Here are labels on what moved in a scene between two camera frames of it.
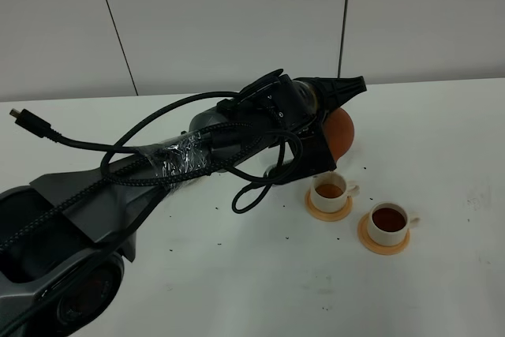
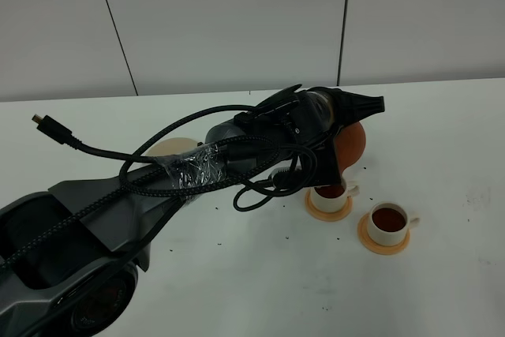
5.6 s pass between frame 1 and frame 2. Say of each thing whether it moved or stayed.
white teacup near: stayed
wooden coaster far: stayed
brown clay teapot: moved
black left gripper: moved
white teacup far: stayed
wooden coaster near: stayed
